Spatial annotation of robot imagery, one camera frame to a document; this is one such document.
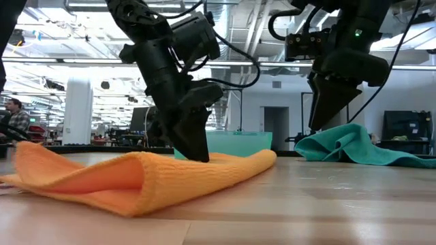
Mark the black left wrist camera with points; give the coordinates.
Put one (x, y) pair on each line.
(194, 37)

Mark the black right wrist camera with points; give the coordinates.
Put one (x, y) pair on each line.
(306, 46)

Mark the black equipment cart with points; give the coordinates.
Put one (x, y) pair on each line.
(402, 126)

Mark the teal translucent plastic basket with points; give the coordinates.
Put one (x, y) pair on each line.
(238, 143)

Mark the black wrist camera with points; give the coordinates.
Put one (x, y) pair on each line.
(194, 37)
(306, 46)

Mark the black round ceiling speaker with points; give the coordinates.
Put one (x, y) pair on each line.
(105, 85)

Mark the white square pillar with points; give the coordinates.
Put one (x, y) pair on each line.
(77, 112)

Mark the silver ventilation duct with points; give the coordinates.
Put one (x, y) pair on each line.
(227, 24)

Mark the yellow-green cloth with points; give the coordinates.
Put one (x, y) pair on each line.
(399, 137)

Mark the orange microfiber towel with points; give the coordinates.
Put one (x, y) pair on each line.
(170, 180)

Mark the teal microfiber towel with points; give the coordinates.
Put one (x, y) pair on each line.
(347, 146)

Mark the black computer monitor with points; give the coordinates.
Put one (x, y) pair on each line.
(139, 119)

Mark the person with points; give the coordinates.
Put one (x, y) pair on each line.
(17, 119)

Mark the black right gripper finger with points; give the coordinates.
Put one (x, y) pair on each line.
(330, 98)
(310, 88)

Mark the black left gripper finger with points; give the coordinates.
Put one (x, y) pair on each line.
(180, 139)
(199, 136)

